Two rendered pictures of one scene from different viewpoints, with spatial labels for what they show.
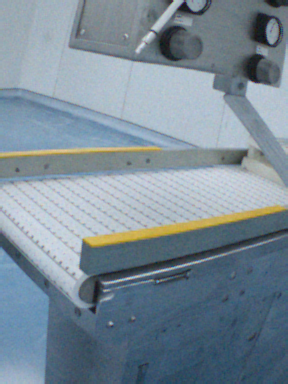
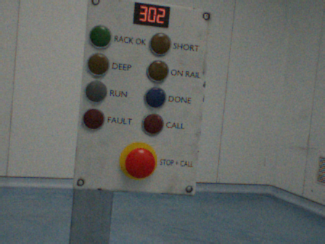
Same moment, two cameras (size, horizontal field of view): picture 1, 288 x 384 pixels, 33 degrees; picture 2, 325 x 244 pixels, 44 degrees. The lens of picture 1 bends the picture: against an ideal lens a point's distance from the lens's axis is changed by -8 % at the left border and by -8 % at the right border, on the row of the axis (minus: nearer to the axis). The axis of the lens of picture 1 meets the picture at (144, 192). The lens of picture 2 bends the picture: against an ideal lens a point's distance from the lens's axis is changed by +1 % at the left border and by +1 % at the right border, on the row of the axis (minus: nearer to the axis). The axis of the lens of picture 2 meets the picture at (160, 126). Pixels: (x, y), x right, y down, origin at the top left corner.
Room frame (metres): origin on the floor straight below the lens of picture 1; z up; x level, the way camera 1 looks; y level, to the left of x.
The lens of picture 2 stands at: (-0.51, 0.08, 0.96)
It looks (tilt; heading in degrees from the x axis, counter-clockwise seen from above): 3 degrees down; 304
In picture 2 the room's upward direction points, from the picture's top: 5 degrees clockwise
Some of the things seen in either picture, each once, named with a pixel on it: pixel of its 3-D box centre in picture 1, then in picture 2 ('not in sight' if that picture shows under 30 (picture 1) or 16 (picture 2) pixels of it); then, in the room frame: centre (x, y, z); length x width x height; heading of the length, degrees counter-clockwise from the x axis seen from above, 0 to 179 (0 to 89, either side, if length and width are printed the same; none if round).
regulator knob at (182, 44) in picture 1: (185, 39); not in sight; (0.41, -0.01, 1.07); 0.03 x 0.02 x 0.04; 134
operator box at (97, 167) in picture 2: not in sight; (141, 99); (-0.16, -0.38, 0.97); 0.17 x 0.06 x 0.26; 44
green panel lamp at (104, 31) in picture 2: not in sight; (100, 36); (-0.14, -0.31, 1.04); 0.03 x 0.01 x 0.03; 44
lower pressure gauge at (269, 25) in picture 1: (269, 30); not in sight; (0.50, -0.10, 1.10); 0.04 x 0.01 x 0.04; 134
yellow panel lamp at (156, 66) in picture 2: not in sight; (157, 70); (-0.19, -0.37, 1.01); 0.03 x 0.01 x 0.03; 44
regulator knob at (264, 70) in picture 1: (266, 67); not in sight; (0.49, -0.10, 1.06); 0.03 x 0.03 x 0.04; 44
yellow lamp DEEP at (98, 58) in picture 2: not in sight; (98, 64); (-0.14, -0.31, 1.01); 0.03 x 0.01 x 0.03; 44
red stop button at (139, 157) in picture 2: not in sight; (138, 161); (-0.18, -0.36, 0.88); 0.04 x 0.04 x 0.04; 44
